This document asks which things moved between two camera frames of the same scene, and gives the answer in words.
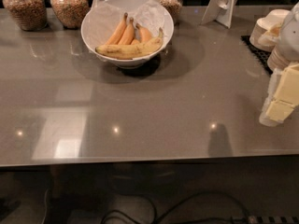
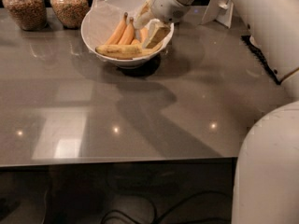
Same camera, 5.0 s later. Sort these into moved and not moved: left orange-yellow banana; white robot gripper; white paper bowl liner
Moved: white robot gripper
Not moved: left orange-yellow banana; white paper bowl liner
